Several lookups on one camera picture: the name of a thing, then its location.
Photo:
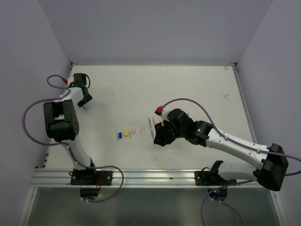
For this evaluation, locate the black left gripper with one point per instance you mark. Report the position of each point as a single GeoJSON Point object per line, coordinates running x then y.
{"type": "Point", "coordinates": [81, 102]}

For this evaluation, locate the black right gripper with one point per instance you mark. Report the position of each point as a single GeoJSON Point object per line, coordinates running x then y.
{"type": "Point", "coordinates": [161, 138]}

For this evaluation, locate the opaque yellow marker cap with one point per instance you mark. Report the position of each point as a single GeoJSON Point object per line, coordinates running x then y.
{"type": "Point", "coordinates": [127, 133]}

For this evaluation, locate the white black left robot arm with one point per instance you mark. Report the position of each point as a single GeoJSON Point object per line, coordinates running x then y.
{"type": "Point", "coordinates": [61, 120]}

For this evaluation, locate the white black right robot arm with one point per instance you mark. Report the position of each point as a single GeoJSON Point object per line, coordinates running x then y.
{"type": "Point", "coordinates": [266, 165]}

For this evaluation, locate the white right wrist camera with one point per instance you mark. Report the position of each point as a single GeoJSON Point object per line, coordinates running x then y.
{"type": "Point", "coordinates": [162, 113]}

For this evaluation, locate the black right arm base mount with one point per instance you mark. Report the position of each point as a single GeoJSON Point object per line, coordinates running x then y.
{"type": "Point", "coordinates": [210, 177]}

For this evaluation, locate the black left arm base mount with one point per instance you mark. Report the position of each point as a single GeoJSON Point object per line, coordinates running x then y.
{"type": "Point", "coordinates": [90, 177]}

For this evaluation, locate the aluminium table edge rail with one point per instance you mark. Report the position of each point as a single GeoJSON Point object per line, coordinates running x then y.
{"type": "Point", "coordinates": [129, 178]}

